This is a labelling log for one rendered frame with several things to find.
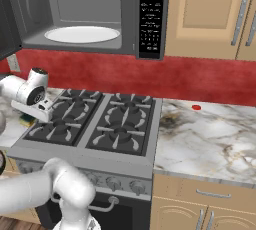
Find grey oven knob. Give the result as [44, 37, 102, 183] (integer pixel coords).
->
[105, 175, 123, 192]
[85, 171, 101, 187]
[129, 179, 147, 196]

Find dark grey microwave oven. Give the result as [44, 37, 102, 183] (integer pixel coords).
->
[0, 0, 171, 61]

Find beige wall cupboard door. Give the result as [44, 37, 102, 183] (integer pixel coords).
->
[165, 0, 250, 60]
[235, 0, 256, 63]

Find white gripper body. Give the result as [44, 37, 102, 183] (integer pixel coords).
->
[10, 99, 54, 124]

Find yellow green sponge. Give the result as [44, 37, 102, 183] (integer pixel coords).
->
[18, 113, 36, 129]

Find grey gas hob oven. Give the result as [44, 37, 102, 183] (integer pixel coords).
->
[6, 87, 164, 230]

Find grey base cupboard handle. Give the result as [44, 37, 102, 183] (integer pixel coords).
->
[195, 208, 205, 230]
[206, 210, 216, 230]

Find white wall socket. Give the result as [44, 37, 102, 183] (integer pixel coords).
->
[6, 53, 21, 74]

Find dark grey microwave door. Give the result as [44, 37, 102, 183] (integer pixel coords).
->
[0, 0, 23, 61]

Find beige drawer front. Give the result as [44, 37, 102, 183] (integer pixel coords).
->
[151, 173, 256, 216]

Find grey wall cupboard handle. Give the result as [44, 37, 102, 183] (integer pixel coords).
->
[245, 4, 256, 47]
[230, 0, 252, 47]

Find white microwave turntable plate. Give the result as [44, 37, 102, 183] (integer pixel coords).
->
[43, 25, 121, 45]

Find grey drawer handle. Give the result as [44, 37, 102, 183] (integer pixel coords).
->
[195, 188, 232, 199]

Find beige base cupboard door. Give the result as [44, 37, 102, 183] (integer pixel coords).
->
[203, 204, 256, 230]
[149, 196, 208, 230]

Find grey oven door handle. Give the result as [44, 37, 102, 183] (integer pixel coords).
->
[49, 195, 120, 214]

